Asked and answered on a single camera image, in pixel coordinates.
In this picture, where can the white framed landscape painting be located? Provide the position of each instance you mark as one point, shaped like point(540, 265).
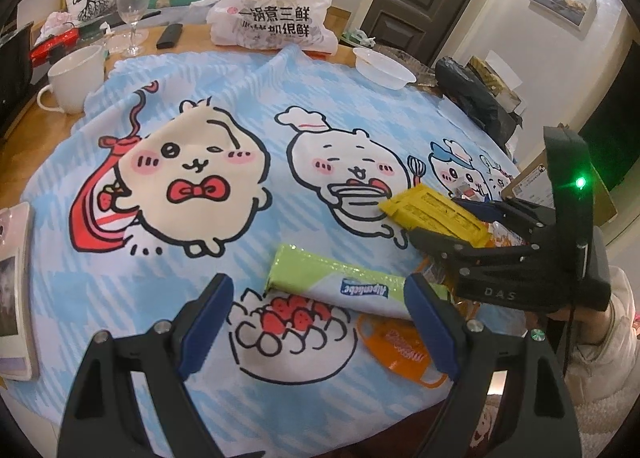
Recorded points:
point(560, 1)

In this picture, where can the pale pink book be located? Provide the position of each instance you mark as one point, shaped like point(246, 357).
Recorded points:
point(20, 288)

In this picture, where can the cardboard box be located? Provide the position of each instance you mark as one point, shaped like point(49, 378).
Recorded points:
point(535, 178)

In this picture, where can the white plastic bag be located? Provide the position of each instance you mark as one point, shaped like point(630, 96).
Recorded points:
point(270, 13)

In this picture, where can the black bag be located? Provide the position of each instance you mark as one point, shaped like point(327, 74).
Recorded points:
point(470, 93)

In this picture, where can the printed blue blanket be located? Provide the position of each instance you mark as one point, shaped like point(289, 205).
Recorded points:
point(300, 218)

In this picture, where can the black screen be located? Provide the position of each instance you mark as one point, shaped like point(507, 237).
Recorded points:
point(12, 73)

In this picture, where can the red box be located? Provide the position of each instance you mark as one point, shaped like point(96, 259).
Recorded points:
point(52, 43)

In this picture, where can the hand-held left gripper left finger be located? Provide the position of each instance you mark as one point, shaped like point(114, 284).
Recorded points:
point(205, 323)

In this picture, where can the white plastic bowl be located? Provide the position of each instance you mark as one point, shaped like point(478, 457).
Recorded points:
point(382, 69)

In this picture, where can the clear orange snack packet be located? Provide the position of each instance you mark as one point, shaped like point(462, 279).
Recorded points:
point(434, 274)

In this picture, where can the tissue box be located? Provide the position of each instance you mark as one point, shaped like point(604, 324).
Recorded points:
point(492, 76)

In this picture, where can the white mug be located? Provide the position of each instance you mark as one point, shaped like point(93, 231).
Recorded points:
point(75, 81)

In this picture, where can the patterned glass tray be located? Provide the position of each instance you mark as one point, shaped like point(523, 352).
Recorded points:
point(425, 71)

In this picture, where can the green snack packet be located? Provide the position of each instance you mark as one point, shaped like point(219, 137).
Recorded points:
point(320, 278)

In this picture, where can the yellow snack packet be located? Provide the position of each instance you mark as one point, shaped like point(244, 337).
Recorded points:
point(425, 210)

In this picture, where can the person's right forearm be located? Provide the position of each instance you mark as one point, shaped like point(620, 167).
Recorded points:
point(610, 353)

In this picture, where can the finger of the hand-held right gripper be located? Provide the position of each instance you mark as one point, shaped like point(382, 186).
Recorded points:
point(487, 212)
point(450, 250)

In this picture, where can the wine glass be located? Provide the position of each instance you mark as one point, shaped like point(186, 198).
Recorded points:
point(132, 3)

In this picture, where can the black remote control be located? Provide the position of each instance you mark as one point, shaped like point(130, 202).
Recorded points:
point(170, 36)

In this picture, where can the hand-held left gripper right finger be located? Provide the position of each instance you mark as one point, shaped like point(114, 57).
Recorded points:
point(430, 323)

